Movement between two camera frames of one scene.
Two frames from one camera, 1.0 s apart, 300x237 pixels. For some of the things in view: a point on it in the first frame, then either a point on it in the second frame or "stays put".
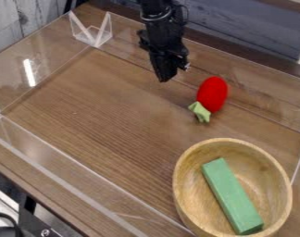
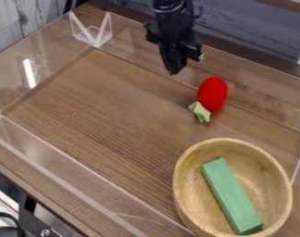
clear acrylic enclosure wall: [203, 151] stays put
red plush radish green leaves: [211, 95] stays put
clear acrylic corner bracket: [91, 35] stays put
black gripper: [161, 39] -> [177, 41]
